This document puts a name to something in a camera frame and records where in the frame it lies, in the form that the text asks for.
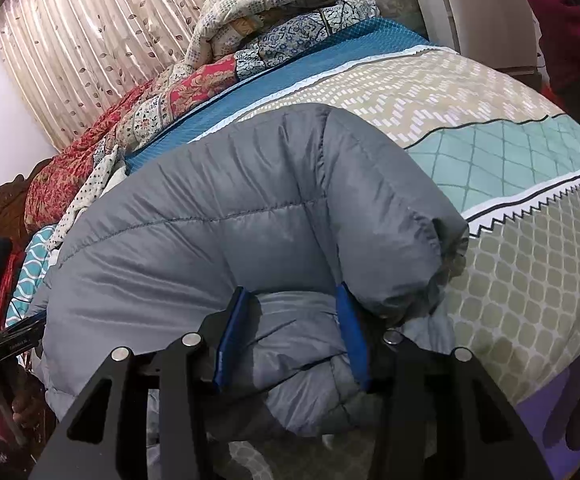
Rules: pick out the patterned bed sheet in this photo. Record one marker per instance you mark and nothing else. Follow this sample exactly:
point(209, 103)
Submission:
point(494, 160)

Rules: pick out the grey puffer jacket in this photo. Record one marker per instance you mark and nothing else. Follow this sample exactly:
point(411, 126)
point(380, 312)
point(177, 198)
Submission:
point(220, 210)

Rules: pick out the purple cloth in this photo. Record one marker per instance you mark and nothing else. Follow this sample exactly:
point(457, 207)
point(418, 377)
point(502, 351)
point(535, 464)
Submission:
point(544, 410)

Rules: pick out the person's left hand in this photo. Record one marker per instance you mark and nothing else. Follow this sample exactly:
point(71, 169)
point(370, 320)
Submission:
point(22, 410)

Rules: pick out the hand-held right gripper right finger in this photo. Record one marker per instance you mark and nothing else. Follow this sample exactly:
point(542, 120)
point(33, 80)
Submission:
point(352, 340)

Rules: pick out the white polka dot blanket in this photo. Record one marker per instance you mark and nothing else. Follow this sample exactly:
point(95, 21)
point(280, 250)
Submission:
point(90, 195)

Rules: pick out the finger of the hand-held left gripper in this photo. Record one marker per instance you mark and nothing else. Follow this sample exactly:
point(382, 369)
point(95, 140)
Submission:
point(27, 322)

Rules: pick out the beige leaf print curtain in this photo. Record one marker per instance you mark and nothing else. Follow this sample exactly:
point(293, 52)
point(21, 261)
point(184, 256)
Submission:
point(95, 35)

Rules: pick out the red floral quilt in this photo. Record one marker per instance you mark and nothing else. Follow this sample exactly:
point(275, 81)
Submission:
point(60, 180)

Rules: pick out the white wardrobe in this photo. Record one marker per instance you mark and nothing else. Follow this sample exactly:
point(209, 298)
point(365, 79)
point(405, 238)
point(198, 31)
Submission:
point(479, 10)

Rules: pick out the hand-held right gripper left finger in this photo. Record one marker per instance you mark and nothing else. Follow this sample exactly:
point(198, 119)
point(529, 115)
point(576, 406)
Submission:
point(230, 340)

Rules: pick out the teal wave pattern pillow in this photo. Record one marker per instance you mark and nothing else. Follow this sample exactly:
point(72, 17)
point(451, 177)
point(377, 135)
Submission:
point(32, 260)

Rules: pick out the clear plastic storage box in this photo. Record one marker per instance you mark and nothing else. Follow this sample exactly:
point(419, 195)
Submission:
point(394, 0)

